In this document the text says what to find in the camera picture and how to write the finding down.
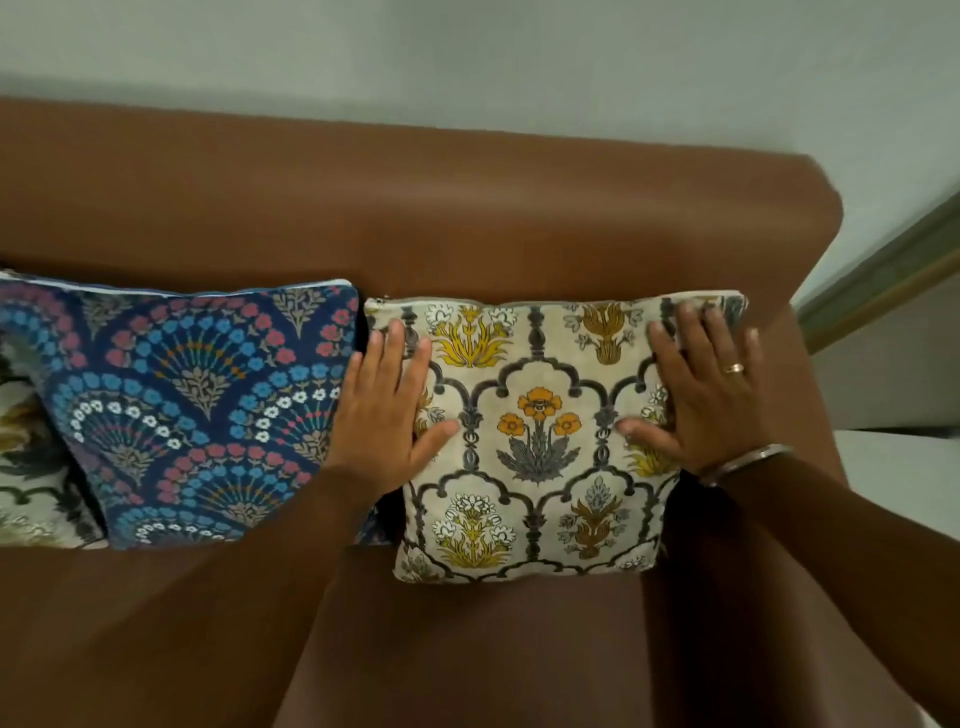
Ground person's left hand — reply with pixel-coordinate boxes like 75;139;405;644
322;318;461;502

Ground cream floral cushion dark vines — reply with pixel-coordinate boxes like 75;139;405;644
0;339;108;550

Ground silver metal bracelet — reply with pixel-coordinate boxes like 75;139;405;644
696;443;795;489

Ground cream floral cushion yellow flowers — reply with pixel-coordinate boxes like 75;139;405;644
364;291;749;585

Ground person's right forearm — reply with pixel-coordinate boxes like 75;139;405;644
701;448;960;728

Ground person's left forearm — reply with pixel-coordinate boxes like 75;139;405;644
30;466;400;728

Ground blue floral fan-pattern cushion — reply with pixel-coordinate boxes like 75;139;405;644
0;279;391;550

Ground olive wooden trim strip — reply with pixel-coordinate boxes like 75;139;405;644
793;191;960;355

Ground person's right hand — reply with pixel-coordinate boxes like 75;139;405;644
616;302;774;476

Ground brown fabric sofa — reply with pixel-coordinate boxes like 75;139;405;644
0;96;928;728

